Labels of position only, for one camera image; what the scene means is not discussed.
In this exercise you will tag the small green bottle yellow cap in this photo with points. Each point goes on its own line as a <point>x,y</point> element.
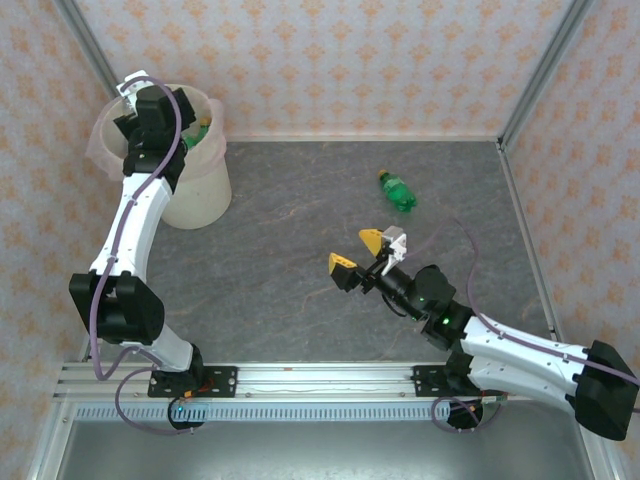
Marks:
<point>397,194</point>

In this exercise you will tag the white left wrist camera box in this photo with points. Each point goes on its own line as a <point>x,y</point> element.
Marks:
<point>131,89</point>

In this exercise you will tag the grey metal shelf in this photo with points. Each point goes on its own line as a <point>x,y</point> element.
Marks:
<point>320,450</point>

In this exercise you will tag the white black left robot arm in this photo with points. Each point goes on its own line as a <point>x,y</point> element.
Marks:
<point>135,225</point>

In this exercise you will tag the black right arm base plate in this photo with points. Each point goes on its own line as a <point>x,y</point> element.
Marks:
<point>425,380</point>

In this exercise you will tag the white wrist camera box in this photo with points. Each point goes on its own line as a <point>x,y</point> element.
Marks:
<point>396,245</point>
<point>131,89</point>

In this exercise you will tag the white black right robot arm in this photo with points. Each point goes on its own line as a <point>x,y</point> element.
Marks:
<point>520,345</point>

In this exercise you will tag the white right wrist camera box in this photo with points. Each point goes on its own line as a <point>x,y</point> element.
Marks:
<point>396,245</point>

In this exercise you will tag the cream plastic bin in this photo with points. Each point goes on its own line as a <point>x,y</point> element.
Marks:
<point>200,200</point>

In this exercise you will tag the aluminium mounting rail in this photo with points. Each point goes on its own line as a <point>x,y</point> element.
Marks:
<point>325,382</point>

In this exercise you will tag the aluminium frame post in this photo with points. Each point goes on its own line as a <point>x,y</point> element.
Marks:
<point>82,50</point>
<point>545,65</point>

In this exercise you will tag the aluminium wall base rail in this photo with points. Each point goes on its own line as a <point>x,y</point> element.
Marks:
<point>360,138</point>

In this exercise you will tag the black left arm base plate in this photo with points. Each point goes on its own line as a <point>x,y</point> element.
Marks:
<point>225,380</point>

